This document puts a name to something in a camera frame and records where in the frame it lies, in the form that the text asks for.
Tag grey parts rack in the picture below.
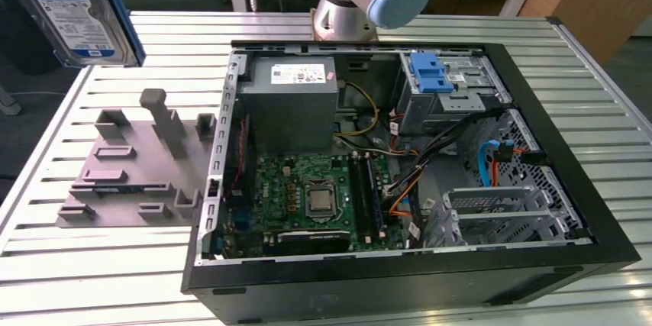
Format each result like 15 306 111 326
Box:
54 87 218 231

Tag power wire with black connector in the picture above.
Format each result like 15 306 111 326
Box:
493 141 546 166

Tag metal disk bay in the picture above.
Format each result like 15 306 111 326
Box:
438 185 581 247

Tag blue plastic drive latch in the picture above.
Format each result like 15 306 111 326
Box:
407 51 458 94

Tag CPU socket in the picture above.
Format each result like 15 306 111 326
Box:
299 177 341 227

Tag grey chair base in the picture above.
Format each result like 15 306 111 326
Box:
0 85 22 116

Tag black RAM slot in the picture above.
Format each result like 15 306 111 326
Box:
347 152 369 241
355 152 379 241

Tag grey power supply unit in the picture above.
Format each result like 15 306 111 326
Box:
237 55 339 155

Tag black sleeved wire bundle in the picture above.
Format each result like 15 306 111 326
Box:
383 108 507 199

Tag silver CPU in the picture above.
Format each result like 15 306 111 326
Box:
306 189 333 213

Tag RAM stick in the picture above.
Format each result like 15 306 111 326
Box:
93 186 143 195

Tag blue data wire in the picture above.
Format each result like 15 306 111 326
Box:
477 139 505 189

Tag black PC case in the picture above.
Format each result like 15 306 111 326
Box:
179 38 641 325

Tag green motherboard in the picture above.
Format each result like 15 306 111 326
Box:
222 152 413 258

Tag yellow wire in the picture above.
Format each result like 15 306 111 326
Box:
334 80 382 138

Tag hard disk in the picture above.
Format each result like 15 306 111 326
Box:
9 0 147 70

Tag metal optical drive cage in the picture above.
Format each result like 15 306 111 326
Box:
394 50 513 138

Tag black graphics card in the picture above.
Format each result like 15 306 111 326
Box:
263 228 353 255

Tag orange wire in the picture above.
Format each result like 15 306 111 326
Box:
386 184 414 222

